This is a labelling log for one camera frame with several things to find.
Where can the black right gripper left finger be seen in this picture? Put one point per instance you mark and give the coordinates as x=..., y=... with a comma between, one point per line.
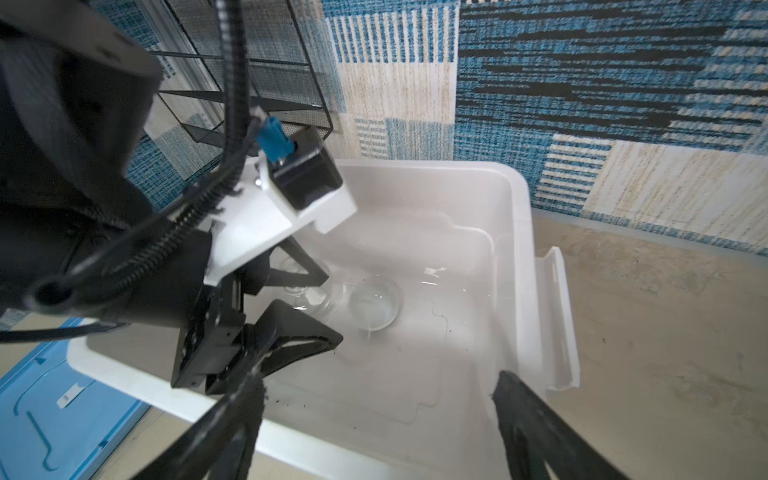
x=221, y=444

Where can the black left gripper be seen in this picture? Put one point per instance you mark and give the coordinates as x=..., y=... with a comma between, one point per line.
x=198, y=300

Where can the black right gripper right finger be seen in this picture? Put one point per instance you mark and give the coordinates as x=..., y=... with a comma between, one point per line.
x=538, y=443

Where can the clear glass flask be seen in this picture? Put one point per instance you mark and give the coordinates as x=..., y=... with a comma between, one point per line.
x=318, y=302

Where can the white ceramic mortar bowl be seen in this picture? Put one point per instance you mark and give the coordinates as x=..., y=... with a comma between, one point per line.
x=375, y=303

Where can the white plastic storage bin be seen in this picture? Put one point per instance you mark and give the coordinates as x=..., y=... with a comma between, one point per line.
x=414, y=400

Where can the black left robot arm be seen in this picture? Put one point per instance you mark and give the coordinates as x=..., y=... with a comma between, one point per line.
x=77, y=237

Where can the blue plastic bin lid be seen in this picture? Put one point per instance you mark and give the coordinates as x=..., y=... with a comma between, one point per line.
x=57, y=423

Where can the black wire shelf rack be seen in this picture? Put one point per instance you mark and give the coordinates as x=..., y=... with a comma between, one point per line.
x=223, y=58

